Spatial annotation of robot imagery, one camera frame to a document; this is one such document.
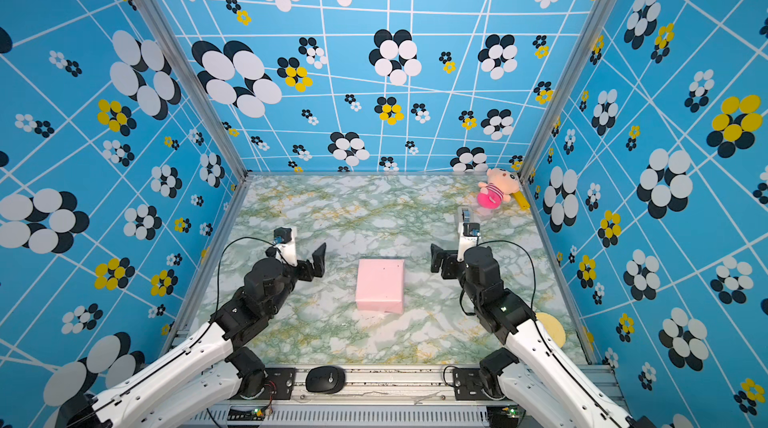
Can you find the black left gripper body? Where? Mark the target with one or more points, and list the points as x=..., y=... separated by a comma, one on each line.
x=303, y=271

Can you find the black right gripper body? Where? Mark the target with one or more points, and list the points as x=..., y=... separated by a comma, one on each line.
x=454, y=270

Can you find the purple wrapping paper sheet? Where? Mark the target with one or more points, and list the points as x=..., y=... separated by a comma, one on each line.
x=380, y=285

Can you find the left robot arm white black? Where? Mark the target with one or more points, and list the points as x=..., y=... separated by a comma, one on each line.
x=212, y=365

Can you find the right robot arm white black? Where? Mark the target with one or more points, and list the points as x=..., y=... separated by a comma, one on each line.
x=529, y=369

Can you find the pink plush pig toy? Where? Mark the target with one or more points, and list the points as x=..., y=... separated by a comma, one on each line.
x=498, y=189

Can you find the black computer mouse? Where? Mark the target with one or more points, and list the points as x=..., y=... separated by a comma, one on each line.
x=327, y=379

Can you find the yellow round sponge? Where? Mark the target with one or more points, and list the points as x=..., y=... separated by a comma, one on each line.
x=554, y=328

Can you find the green circuit board right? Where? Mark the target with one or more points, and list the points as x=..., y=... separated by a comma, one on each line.
x=505, y=415

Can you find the green circuit board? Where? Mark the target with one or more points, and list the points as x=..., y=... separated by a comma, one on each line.
x=505, y=415
x=247, y=414

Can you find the green circuit board left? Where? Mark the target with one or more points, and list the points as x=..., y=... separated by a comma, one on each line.
x=247, y=414

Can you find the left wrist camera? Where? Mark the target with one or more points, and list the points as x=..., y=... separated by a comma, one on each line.
x=285, y=244

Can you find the aluminium front rail base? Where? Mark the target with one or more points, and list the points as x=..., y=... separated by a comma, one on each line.
x=373, y=396

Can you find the aluminium frame post right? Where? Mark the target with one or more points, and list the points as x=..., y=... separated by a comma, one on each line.
x=592, y=29

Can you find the aluminium frame post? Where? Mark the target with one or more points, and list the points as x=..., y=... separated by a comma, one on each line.
x=158, y=25
x=592, y=29

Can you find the aluminium frame post left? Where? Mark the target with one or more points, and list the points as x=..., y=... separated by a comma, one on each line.
x=158, y=25

